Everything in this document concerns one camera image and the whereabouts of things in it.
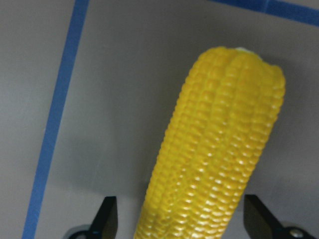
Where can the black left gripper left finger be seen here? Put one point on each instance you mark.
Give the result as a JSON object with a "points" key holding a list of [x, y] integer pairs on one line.
{"points": [[104, 225]]}

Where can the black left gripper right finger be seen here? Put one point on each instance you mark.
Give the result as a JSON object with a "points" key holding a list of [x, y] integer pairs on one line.
{"points": [[260, 223]]}

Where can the yellow corn cob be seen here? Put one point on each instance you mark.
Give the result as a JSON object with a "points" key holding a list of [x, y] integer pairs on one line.
{"points": [[221, 123]]}

